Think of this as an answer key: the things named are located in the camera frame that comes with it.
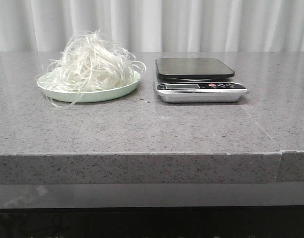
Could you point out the pale green round plate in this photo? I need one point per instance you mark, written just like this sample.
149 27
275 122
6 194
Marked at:
87 97

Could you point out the silver black kitchen scale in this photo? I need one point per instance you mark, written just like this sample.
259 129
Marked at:
196 80

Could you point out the white vermicelli noodle bundle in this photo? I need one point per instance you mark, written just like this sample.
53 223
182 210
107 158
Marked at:
90 62

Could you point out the white pleated curtain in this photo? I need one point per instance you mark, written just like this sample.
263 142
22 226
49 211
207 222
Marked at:
156 25

